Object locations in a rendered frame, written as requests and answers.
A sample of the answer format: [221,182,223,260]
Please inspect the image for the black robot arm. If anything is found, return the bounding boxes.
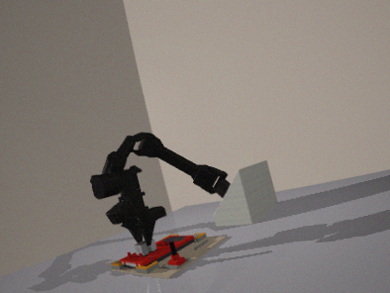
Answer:
[90,132,231,224]

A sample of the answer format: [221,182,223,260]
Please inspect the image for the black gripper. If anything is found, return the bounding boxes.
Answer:
[120,189,167,245]

